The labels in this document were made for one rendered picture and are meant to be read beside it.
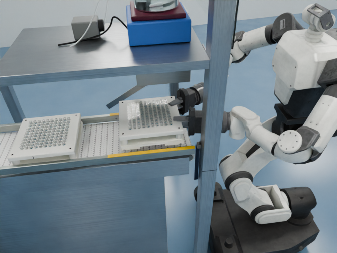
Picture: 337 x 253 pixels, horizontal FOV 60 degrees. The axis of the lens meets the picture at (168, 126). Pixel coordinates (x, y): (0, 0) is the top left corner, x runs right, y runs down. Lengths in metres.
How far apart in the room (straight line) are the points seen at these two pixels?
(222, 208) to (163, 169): 0.76
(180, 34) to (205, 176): 0.56
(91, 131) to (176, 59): 0.62
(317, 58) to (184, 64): 0.48
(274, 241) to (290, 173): 0.75
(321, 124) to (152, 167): 0.63
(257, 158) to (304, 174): 1.09
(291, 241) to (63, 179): 1.28
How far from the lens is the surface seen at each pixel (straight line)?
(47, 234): 1.65
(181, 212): 2.08
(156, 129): 1.11
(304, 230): 1.95
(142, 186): 1.34
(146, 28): 0.95
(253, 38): 1.47
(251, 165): 1.46
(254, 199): 1.68
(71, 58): 0.94
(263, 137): 1.08
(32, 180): 1.27
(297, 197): 1.84
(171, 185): 2.22
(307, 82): 1.16
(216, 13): 0.83
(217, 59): 0.88
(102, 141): 1.27
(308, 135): 1.00
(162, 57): 0.89
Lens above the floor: 1.71
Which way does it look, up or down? 39 degrees down
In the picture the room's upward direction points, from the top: 2 degrees counter-clockwise
